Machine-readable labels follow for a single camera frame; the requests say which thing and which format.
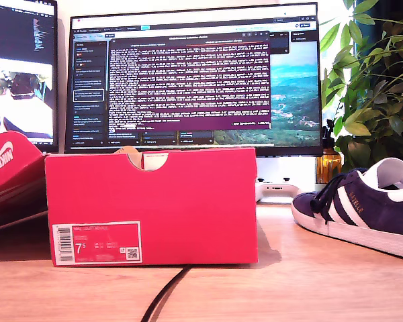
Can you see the red Nike shoebox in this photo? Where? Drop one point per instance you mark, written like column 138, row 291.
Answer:
column 154, row 208

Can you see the wide black computer monitor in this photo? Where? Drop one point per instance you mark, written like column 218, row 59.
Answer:
column 188, row 84

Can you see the white game controller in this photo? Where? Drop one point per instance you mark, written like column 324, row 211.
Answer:
column 278, row 192

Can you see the pale round pot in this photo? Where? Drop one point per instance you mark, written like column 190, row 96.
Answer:
column 320, row 187

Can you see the amber pump bottle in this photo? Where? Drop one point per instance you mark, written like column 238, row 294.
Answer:
column 329, row 166

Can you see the green leafy houseplant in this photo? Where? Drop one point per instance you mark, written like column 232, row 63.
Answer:
column 372, row 100

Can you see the black monitor with camera feeds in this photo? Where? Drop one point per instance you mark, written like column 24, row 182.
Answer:
column 20, row 33

